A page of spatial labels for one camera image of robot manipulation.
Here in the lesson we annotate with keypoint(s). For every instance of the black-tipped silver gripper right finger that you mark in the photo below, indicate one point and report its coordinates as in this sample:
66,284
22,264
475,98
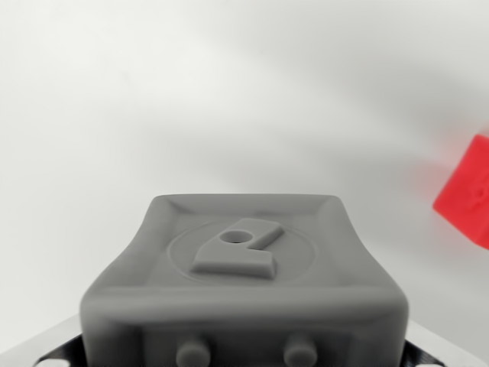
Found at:
424,355

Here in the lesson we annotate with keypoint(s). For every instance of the black-tipped silver gripper left finger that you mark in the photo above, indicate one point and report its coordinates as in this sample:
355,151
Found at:
57,353

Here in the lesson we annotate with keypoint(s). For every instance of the grey studded cube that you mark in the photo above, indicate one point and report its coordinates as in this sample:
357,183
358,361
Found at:
244,283

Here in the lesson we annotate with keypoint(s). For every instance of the red studded cube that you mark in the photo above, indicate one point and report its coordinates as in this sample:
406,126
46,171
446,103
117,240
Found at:
466,195

